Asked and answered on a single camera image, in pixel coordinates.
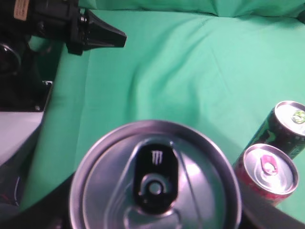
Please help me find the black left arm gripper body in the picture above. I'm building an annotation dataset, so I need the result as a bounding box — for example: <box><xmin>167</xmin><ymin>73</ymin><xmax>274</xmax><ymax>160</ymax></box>
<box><xmin>0</xmin><ymin>0</ymin><xmax>90</xmax><ymax>55</ymax></box>

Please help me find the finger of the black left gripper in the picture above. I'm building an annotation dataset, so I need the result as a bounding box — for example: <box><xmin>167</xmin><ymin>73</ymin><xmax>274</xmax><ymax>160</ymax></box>
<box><xmin>81</xmin><ymin>9</ymin><xmax>127</xmax><ymax>49</ymax></box>

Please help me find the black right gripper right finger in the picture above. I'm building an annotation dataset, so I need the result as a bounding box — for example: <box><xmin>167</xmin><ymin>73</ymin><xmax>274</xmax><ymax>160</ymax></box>
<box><xmin>238</xmin><ymin>179</ymin><xmax>305</xmax><ymax>229</ymax></box>

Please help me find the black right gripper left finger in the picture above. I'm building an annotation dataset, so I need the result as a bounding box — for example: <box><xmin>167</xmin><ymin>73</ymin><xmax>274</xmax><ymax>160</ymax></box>
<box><xmin>0</xmin><ymin>173</ymin><xmax>74</xmax><ymax>229</ymax></box>

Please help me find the black Monster energy can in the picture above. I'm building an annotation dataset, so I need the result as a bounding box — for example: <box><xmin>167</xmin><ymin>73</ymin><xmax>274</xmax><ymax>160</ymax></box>
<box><xmin>69</xmin><ymin>120</ymin><xmax>242</xmax><ymax>229</ymax></box>

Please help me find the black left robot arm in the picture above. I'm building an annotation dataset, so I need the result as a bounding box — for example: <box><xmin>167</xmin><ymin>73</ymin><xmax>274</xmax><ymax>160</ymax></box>
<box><xmin>0</xmin><ymin>0</ymin><xmax>127</xmax><ymax>220</ymax></box>

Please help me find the pink drink can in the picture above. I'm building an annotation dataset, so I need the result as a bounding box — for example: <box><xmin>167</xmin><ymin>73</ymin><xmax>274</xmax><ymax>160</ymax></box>
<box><xmin>234</xmin><ymin>144</ymin><xmax>299</xmax><ymax>206</ymax></box>

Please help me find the green drink can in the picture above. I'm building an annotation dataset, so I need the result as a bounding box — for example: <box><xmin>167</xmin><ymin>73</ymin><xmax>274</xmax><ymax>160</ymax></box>
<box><xmin>245</xmin><ymin>100</ymin><xmax>305</xmax><ymax>159</ymax></box>

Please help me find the green cloth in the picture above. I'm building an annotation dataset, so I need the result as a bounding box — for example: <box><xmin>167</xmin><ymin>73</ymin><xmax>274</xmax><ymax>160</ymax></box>
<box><xmin>21</xmin><ymin>10</ymin><xmax>305</xmax><ymax>209</ymax></box>

